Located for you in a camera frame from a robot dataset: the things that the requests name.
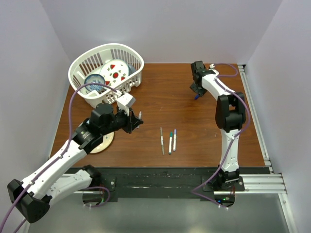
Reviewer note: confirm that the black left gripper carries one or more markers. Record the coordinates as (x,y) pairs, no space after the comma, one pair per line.
(132,122)

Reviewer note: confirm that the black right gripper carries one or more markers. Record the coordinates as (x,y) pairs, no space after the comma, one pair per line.
(201,92)

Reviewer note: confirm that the grey green pen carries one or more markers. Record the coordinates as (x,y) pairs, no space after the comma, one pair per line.
(162,141)

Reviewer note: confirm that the white green-end marker pen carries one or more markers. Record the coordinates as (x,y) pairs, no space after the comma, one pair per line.
(170,143)

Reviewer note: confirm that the white purple-tip marker pen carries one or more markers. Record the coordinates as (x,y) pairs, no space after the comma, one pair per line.
(174,139)

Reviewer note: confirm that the thin white blue-end pen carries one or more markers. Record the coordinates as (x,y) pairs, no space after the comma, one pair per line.
(139,116)

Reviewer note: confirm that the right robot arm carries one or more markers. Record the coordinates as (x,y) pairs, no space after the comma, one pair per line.
(229,117)

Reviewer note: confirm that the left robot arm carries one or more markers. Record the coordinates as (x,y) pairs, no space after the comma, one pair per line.
(34,195)

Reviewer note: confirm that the light blue plate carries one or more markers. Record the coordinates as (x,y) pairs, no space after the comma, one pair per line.
(107,140)

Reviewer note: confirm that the blue rimmed plate behind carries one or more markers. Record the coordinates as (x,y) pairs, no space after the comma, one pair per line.
(132,69)

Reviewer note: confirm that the white watermelon pattern plate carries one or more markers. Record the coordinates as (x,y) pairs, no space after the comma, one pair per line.
(114,72)

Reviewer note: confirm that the white plastic dish basket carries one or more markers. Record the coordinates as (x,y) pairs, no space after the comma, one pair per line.
(93,60)

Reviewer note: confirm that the blue white patterned bowl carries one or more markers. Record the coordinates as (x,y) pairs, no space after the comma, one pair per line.
(94,78)

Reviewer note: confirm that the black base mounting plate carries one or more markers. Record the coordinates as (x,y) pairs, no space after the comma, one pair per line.
(151,182)

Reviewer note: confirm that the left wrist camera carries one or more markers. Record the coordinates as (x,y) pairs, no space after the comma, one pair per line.
(125,102)

